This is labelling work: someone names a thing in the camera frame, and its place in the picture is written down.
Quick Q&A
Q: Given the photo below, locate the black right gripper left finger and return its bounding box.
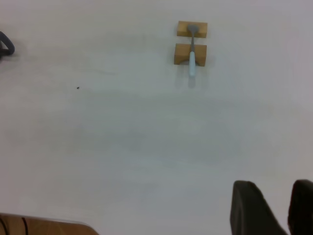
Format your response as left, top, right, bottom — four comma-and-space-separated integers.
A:
230, 180, 290, 235

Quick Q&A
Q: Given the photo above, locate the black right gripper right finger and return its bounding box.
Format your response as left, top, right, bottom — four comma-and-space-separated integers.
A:
288, 179, 313, 235

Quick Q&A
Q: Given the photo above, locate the grey spoon light blue handle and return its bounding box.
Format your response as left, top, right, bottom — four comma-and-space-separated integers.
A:
187, 23, 200, 77

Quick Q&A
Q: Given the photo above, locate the dark grey ceramic mug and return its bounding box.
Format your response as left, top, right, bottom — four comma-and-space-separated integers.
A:
0, 31, 16, 60

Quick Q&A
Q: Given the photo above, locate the arched wooden block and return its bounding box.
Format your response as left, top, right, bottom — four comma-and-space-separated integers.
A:
174, 43, 208, 67

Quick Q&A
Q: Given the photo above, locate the flat rectangular wooden block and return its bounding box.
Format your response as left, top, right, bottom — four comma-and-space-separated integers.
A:
177, 21, 208, 38

